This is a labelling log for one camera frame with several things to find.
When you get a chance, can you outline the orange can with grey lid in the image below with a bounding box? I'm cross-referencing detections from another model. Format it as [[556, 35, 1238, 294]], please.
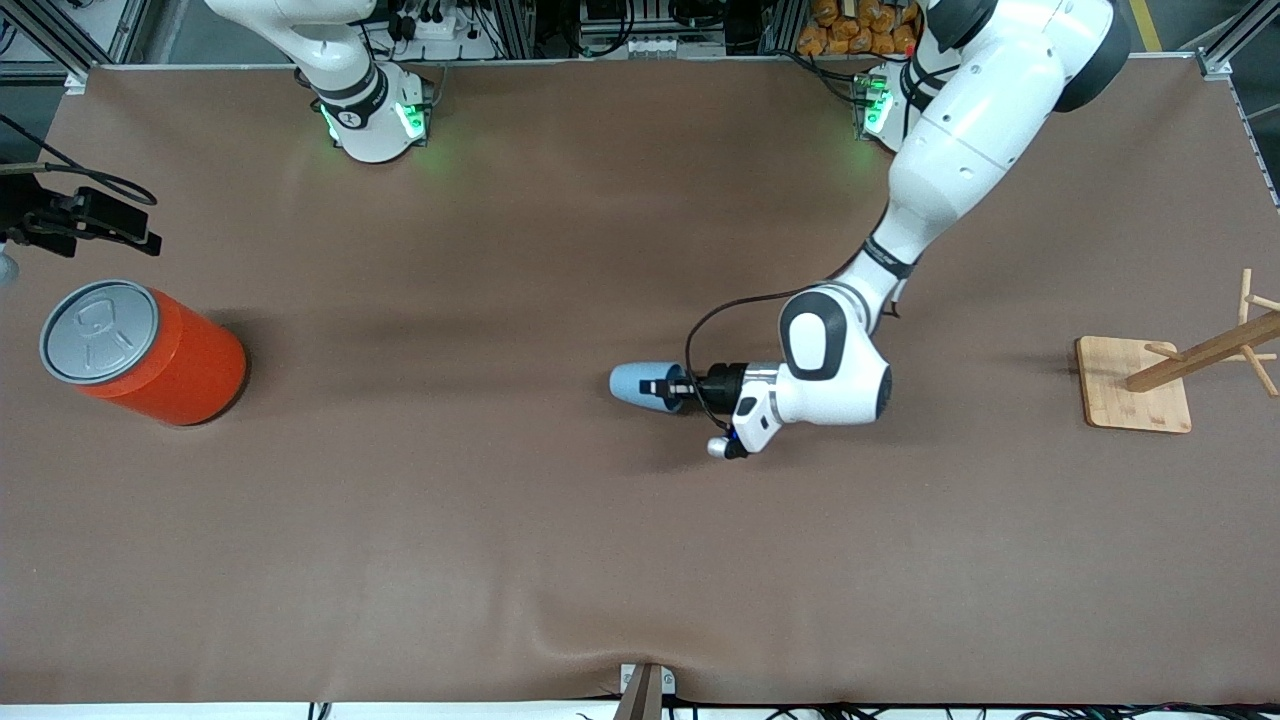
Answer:
[[39, 279, 249, 428]]

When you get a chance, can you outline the wooden cup rack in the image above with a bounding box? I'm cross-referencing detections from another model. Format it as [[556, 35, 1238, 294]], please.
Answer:
[[1075, 268, 1280, 435]]

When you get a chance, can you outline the orange snack bag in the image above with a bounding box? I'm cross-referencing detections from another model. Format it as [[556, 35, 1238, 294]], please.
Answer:
[[797, 0, 921, 57]]

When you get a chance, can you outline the light blue plastic cup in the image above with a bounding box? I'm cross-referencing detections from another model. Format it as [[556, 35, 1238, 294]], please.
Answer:
[[609, 361, 693, 414]]

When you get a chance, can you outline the grey metal clamp bracket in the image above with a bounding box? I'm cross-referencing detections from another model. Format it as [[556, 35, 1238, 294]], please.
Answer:
[[612, 662, 677, 720]]

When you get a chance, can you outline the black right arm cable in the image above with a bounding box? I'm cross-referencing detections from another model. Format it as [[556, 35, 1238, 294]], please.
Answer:
[[0, 113, 159, 207]]

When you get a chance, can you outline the white power strip with plugs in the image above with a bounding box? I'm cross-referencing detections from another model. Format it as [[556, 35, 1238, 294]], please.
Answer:
[[392, 0, 483, 43]]

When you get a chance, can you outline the brown table cover mat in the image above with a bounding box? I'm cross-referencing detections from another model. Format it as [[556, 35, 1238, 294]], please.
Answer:
[[0, 55, 1280, 707]]

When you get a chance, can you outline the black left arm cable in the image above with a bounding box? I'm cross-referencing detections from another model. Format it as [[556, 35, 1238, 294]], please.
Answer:
[[683, 288, 806, 433]]

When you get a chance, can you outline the aluminium frame profile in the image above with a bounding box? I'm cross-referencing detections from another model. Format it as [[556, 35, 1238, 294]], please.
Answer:
[[1193, 0, 1280, 83], [0, 0, 151, 93]]

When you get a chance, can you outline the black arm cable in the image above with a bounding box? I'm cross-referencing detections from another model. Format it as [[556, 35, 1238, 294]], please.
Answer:
[[0, 113, 159, 207], [683, 288, 806, 433]]

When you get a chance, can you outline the long white socket strip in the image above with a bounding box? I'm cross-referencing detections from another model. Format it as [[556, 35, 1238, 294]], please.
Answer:
[[578, 34, 728, 59]]

